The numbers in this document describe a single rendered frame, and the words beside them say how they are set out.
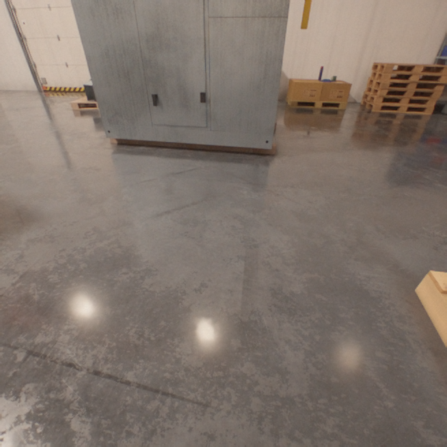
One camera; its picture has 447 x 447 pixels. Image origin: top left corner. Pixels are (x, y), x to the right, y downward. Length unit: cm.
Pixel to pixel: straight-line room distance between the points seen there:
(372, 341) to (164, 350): 88
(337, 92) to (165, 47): 416
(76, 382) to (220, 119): 249
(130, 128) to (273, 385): 293
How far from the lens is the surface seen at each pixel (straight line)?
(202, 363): 109
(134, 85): 310
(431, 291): 152
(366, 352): 126
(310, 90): 602
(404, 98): 667
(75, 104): 618
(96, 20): 325
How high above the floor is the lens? 100
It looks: 36 degrees down
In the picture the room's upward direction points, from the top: 1 degrees clockwise
